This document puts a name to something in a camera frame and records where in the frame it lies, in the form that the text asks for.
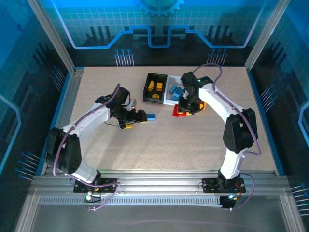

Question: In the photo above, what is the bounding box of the white plastic container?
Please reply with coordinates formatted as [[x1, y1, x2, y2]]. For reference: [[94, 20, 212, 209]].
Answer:
[[163, 75, 188, 106]]

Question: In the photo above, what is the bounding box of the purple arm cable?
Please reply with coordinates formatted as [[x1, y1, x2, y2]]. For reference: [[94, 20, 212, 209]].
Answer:
[[52, 83, 121, 211], [192, 63, 262, 211]]

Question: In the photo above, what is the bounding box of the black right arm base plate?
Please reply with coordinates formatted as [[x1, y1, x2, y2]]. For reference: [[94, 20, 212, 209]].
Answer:
[[201, 177, 246, 194]]

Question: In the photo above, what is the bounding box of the grey slotted cable duct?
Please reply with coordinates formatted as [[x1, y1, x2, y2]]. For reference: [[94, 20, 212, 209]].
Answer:
[[38, 196, 224, 206]]

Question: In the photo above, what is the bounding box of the black control box with LED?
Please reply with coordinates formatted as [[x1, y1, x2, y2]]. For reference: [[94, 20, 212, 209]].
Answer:
[[84, 193, 103, 211], [219, 194, 240, 211]]

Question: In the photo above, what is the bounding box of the black plastic container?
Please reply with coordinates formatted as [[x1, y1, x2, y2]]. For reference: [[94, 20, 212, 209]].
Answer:
[[142, 72, 169, 104]]

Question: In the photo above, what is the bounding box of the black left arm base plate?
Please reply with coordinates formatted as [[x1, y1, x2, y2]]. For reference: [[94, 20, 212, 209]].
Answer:
[[73, 178, 121, 194]]

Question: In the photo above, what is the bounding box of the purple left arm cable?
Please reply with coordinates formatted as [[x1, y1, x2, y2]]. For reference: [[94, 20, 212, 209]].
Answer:
[[52, 83, 121, 211]]

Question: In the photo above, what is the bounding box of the aluminium side rail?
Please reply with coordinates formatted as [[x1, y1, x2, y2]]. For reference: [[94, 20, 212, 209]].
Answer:
[[40, 67, 85, 176]]

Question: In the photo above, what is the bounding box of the aluminium frame rail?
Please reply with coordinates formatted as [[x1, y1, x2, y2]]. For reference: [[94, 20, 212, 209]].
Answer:
[[31, 169, 290, 195]]

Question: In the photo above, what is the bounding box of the aluminium frame post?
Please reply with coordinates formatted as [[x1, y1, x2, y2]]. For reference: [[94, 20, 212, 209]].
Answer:
[[244, 0, 295, 73], [26, 0, 77, 74]]

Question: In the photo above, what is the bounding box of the blue table side border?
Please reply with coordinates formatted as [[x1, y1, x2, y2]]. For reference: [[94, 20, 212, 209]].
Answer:
[[247, 70, 285, 176], [36, 71, 73, 174]]

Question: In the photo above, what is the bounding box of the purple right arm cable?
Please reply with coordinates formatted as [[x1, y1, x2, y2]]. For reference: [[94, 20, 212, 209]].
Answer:
[[192, 63, 262, 211]]

